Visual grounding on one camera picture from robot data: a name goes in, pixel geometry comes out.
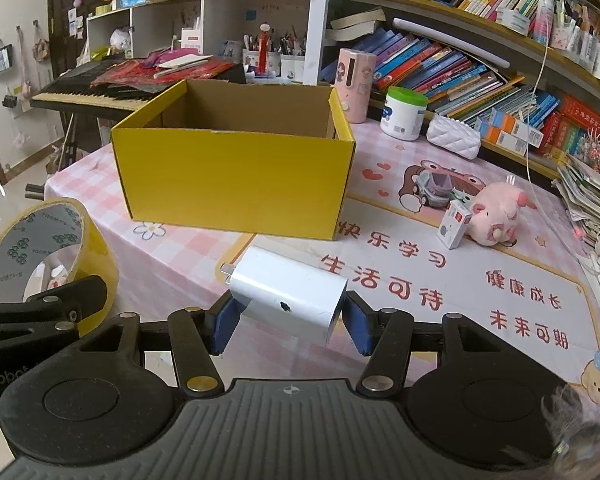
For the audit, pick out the black piano keyboard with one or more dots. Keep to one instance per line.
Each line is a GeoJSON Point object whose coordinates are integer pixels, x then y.
{"type": "Point", "coordinates": [80, 95]}

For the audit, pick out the keyboard stand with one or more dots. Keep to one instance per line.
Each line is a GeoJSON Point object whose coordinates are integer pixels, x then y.
{"type": "Point", "coordinates": [70, 135]}

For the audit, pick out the row of colourful books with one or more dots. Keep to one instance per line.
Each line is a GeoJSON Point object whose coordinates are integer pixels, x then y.
{"type": "Point", "coordinates": [445, 75]}

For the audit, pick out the stack of papers and books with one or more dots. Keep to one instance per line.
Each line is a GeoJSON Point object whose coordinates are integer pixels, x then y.
{"type": "Point", "coordinates": [590, 195]}

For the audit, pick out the white cubby shelf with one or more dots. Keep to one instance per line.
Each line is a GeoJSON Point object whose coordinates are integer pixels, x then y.
{"type": "Point", "coordinates": [220, 15]}

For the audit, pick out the yellow cardboard box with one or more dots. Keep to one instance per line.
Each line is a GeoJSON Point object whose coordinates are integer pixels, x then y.
{"type": "Point", "coordinates": [230, 180]}

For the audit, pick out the red doll figure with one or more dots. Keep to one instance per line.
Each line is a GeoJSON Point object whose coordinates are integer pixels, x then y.
{"type": "Point", "coordinates": [265, 50]}

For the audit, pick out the red paper sheets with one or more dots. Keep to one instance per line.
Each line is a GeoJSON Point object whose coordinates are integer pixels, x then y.
{"type": "Point", "coordinates": [130, 72]}

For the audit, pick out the white wooden bookshelf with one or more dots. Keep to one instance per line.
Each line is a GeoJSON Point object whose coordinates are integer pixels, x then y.
{"type": "Point", "coordinates": [317, 20]}

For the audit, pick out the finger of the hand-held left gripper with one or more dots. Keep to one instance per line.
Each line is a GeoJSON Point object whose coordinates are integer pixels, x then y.
{"type": "Point", "coordinates": [75, 297]}
{"type": "Point", "coordinates": [50, 337]}

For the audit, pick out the white tube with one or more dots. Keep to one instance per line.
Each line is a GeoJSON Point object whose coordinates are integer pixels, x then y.
{"type": "Point", "coordinates": [450, 40]}

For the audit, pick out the pink checked printed table mat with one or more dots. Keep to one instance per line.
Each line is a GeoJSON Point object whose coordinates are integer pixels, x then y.
{"type": "Point", "coordinates": [480, 305]}

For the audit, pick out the purple grey toy car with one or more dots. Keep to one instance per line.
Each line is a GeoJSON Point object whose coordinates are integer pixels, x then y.
{"type": "Point", "coordinates": [430, 185]}

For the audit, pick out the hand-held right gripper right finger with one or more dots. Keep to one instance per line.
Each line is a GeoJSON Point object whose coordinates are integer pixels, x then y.
{"type": "Point", "coordinates": [357, 325]}

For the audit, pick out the red book set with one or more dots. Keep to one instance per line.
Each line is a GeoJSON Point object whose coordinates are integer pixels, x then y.
{"type": "Point", "coordinates": [580, 125]}

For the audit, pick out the white pink envelope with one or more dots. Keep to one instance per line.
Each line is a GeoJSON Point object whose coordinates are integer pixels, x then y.
{"type": "Point", "coordinates": [182, 64]}

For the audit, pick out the grey fluffy cuff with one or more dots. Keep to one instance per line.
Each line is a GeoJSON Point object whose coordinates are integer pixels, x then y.
{"type": "Point", "coordinates": [580, 435]}

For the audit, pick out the round pink plush toy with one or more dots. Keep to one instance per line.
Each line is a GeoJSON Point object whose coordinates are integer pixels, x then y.
{"type": "Point", "coordinates": [500, 210]}

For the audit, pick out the white jar green lid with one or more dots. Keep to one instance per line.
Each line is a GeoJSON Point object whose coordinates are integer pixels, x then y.
{"type": "Point", "coordinates": [402, 117]}

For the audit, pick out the white pen cup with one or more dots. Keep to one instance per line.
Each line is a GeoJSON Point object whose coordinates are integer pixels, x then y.
{"type": "Point", "coordinates": [292, 67]}
{"type": "Point", "coordinates": [252, 62]}

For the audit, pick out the small white red box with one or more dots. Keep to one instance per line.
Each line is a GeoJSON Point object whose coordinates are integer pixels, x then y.
{"type": "Point", "coordinates": [455, 225]}

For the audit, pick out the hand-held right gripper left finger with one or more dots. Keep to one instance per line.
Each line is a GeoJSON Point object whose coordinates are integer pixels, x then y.
{"type": "Point", "coordinates": [225, 325]}

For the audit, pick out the yellow tape roll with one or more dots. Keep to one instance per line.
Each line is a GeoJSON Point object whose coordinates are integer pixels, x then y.
{"type": "Point", "coordinates": [35, 225]}

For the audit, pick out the white quilted pouch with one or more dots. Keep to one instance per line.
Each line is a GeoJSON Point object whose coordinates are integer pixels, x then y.
{"type": "Point", "coordinates": [452, 137]}

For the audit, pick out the pink cylinder dispenser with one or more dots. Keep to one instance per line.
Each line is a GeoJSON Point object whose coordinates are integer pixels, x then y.
{"type": "Point", "coordinates": [355, 85]}

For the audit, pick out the mint green utility knife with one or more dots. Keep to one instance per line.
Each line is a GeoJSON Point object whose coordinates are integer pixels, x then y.
{"type": "Point", "coordinates": [457, 195]}

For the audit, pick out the thick lying book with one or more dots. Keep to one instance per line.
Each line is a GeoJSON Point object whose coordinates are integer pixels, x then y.
{"type": "Point", "coordinates": [355, 22]}

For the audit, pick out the glitter bottle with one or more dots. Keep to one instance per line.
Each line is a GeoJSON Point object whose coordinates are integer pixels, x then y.
{"type": "Point", "coordinates": [542, 17]}

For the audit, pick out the white power adapter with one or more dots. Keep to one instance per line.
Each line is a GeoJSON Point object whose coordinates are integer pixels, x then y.
{"type": "Point", "coordinates": [285, 290]}

